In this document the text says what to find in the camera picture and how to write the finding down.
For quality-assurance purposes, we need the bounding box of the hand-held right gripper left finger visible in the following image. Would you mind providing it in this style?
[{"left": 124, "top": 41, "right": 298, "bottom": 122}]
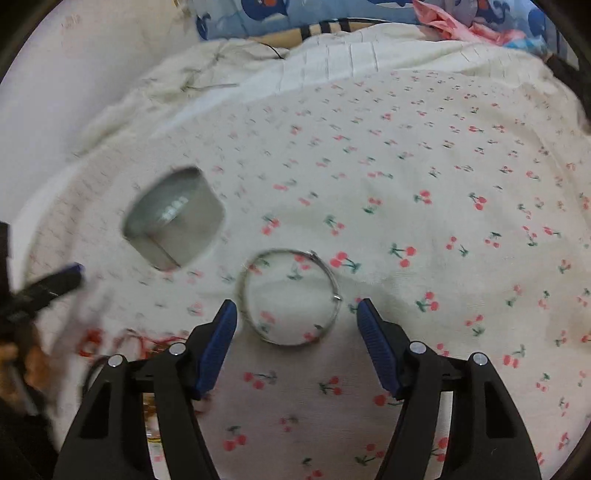
[{"left": 52, "top": 299, "right": 239, "bottom": 480}]

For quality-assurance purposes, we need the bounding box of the red bead bracelet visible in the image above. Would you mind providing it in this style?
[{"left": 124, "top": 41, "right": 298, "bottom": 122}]
[{"left": 78, "top": 327, "right": 186, "bottom": 366}]

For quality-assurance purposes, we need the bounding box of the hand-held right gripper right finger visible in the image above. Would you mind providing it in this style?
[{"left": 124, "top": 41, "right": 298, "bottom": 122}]
[{"left": 356, "top": 298, "right": 543, "bottom": 480}]

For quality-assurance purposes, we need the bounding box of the person's left hand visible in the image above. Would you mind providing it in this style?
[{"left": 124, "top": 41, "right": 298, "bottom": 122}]
[{"left": 0, "top": 339, "right": 54, "bottom": 391}]

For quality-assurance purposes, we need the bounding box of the striped bamboo mat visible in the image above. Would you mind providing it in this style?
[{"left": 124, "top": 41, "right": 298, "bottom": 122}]
[{"left": 277, "top": 18, "right": 386, "bottom": 51}]

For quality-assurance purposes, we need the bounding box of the white quilt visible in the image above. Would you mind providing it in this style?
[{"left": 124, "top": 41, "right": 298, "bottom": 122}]
[{"left": 69, "top": 21, "right": 575, "bottom": 164}]

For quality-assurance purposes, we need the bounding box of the cherry print bedsheet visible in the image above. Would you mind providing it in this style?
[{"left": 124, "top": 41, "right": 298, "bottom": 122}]
[{"left": 18, "top": 69, "right": 591, "bottom": 480}]

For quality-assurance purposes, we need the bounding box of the round metal tin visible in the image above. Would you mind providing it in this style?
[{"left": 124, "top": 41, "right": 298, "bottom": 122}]
[{"left": 122, "top": 166, "right": 228, "bottom": 271}]

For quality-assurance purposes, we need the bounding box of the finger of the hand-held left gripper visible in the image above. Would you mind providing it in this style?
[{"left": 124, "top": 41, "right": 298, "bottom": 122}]
[{"left": 14, "top": 262, "right": 86, "bottom": 309}]

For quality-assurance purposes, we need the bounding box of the blue whale print pillow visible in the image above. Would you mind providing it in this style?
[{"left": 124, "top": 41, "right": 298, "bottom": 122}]
[{"left": 196, "top": 0, "right": 575, "bottom": 63}]

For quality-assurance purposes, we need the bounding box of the pink cloth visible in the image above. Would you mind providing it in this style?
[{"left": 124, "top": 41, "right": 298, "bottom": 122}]
[{"left": 412, "top": 0, "right": 527, "bottom": 48}]

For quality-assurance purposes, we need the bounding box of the silver bangle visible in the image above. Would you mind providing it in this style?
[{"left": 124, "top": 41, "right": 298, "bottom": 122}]
[{"left": 235, "top": 249, "right": 343, "bottom": 347}]

